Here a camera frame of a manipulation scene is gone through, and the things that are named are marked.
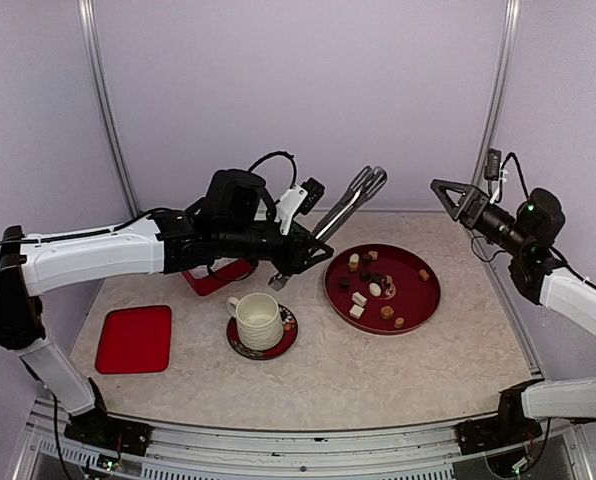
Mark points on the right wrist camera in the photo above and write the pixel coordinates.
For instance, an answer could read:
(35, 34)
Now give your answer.
(495, 175)

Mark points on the cream ceramic mug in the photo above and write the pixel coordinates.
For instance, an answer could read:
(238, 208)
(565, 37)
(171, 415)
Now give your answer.
(258, 320)

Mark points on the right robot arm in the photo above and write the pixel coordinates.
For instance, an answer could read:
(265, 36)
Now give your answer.
(542, 278)

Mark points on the white rectangular chocolate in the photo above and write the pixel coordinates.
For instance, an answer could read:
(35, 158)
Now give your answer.
(359, 299)

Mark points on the white square chocolate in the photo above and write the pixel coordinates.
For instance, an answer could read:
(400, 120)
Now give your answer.
(356, 311)

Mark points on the front aluminium rail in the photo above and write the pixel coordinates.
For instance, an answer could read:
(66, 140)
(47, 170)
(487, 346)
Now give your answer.
(182, 451)

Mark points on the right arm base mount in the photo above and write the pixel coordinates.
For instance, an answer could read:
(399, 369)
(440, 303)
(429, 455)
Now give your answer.
(491, 433)

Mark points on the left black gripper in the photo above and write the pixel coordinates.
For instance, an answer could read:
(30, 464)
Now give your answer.
(301, 242)

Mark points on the right aluminium frame post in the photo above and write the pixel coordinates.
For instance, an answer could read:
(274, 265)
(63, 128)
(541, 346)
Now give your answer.
(502, 70)

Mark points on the red box lid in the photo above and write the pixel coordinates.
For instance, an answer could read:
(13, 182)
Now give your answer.
(135, 341)

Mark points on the red chocolate box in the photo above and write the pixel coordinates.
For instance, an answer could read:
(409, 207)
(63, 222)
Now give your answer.
(205, 281)

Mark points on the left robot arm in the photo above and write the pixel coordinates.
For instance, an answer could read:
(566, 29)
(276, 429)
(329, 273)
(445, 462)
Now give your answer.
(236, 218)

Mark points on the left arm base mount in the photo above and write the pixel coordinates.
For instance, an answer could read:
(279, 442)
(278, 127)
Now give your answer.
(114, 434)

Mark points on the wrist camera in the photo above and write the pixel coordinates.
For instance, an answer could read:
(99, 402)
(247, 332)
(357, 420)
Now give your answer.
(495, 175)
(298, 199)

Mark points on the left aluminium frame post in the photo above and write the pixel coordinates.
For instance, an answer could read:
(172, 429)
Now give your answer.
(87, 17)

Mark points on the aluminium frame post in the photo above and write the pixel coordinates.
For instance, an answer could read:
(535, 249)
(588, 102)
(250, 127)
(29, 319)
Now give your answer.
(87, 17)
(502, 70)

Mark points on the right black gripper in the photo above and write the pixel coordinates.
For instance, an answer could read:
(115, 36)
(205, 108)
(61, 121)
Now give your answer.
(471, 209)

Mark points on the round dark red tray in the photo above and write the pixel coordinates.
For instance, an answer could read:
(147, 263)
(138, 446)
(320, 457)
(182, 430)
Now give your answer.
(396, 271)

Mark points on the metal serving tongs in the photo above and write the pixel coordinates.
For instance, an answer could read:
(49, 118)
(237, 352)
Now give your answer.
(363, 187)

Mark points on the floral dark red saucer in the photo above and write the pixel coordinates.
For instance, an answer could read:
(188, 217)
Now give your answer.
(290, 333)

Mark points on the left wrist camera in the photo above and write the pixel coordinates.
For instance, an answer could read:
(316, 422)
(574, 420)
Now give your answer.
(298, 199)

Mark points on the white and tan chocolate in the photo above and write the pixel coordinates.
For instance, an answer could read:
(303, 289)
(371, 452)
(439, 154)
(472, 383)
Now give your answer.
(353, 262)

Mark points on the dark square chocolate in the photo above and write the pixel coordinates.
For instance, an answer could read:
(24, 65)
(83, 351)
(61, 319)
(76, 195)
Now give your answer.
(344, 286)

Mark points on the tan ridged square chocolate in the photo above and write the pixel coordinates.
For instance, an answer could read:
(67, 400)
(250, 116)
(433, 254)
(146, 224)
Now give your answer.
(387, 312)

